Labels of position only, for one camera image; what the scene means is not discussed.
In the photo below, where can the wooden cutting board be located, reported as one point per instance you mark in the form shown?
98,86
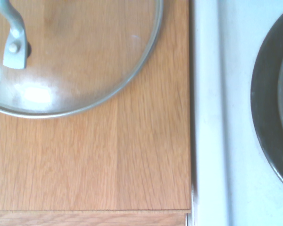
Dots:
108,164

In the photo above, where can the dark metal saucepan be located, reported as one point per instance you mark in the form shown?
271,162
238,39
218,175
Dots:
265,99

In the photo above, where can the white electric stove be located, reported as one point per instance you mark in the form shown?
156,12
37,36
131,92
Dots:
217,117

